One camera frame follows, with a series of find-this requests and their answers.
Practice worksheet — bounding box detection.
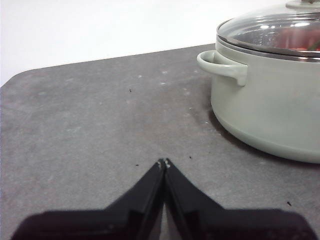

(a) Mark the pale green electric pot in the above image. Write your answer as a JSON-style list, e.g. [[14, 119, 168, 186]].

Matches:
[[196, 32, 320, 165]]

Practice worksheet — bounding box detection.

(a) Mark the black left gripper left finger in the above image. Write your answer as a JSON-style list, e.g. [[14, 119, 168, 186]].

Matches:
[[11, 158, 166, 240]]

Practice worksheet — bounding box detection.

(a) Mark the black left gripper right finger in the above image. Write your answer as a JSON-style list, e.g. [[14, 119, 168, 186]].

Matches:
[[164, 157, 319, 240]]

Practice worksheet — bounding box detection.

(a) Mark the glass lid with green knob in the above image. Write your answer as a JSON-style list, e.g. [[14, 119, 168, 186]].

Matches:
[[216, 0, 320, 63]]

